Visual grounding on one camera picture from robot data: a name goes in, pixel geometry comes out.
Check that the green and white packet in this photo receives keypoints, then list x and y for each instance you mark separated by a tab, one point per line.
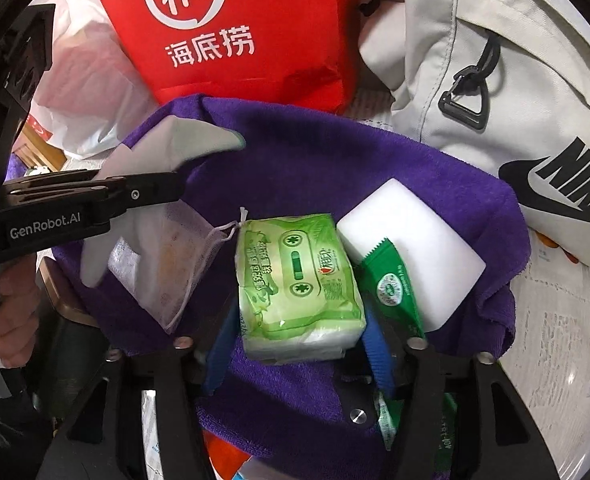
391	430

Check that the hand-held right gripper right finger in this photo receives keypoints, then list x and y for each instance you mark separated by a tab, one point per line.
380	360

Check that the purple towel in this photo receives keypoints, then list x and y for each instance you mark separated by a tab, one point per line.
300	170

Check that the green tissue pack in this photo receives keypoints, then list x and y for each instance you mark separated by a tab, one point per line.
295	280

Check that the white plastic bag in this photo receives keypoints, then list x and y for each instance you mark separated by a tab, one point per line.
100	90

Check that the orange packet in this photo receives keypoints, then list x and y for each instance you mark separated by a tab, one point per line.
225	455

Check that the wooden cabinet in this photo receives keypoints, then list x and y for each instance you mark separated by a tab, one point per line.
35	152

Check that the dark brown case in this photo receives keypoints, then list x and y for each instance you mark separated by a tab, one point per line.
70	340

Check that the person's left forearm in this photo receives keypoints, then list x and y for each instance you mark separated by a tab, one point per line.
5	425

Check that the white sponge block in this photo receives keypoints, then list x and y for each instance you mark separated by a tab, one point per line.
425	250

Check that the person's left hand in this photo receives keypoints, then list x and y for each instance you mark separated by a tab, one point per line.
10	320

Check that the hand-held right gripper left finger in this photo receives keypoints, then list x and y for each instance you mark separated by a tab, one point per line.
220	355

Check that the red bag with white print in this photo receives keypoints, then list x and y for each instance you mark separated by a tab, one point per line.
285	70

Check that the green wet wipe packet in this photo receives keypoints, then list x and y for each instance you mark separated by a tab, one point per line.
395	290

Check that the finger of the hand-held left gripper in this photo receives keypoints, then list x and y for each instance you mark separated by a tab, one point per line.
140	191

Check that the light grey backpack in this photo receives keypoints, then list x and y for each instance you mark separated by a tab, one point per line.
525	85

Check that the white printed packet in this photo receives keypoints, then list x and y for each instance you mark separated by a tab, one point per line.
152	435

